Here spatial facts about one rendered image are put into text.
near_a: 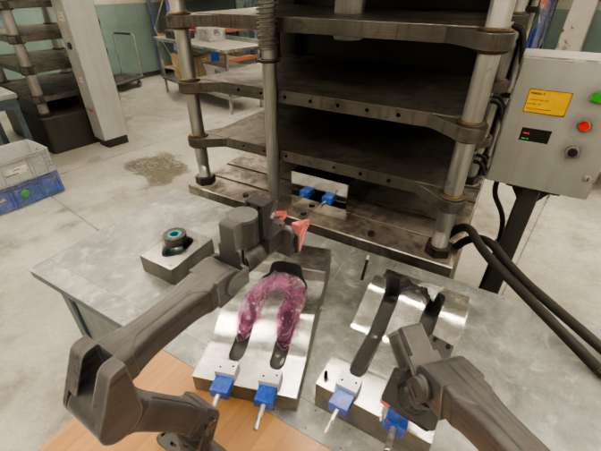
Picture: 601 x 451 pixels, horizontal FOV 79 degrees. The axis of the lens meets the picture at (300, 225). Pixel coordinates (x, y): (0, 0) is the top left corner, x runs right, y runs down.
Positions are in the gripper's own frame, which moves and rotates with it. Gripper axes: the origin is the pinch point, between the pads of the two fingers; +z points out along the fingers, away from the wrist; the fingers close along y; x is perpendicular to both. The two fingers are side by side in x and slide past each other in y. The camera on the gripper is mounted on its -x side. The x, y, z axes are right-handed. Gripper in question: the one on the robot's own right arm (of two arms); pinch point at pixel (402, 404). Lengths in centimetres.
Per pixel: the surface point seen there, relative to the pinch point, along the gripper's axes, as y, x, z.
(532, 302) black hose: -24, -49, 20
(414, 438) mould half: -5.2, 3.8, 4.2
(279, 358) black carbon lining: 28.7, 3.5, 14.6
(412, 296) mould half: 6.4, -28.7, 12.7
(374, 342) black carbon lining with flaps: 10.0, -12.4, 13.5
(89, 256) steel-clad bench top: 113, 7, 37
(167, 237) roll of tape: 87, -12, 27
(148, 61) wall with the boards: 633, -388, 354
